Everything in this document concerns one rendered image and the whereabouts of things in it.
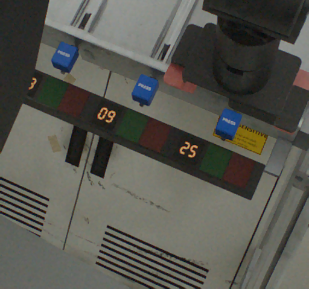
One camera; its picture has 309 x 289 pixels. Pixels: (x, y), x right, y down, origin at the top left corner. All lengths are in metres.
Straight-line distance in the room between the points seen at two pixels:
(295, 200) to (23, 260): 0.37
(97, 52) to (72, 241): 0.64
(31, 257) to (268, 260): 0.37
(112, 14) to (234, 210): 0.52
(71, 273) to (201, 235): 0.65
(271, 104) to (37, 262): 0.28
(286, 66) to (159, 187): 0.67
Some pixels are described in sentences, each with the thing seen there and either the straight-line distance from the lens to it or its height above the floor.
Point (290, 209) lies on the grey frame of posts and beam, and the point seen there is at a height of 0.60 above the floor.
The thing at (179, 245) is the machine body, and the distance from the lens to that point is 1.40.
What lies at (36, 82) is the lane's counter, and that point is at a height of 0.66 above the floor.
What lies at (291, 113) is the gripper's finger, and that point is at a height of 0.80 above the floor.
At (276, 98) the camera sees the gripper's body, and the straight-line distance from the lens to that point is 0.70.
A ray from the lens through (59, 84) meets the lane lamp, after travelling 0.92.
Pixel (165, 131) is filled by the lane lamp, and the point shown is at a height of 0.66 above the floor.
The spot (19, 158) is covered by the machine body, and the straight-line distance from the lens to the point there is 1.44.
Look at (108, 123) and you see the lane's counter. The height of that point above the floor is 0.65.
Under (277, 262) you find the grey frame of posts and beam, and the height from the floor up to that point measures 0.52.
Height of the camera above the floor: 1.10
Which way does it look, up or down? 30 degrees down
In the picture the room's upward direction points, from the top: 18 degrees clockwise
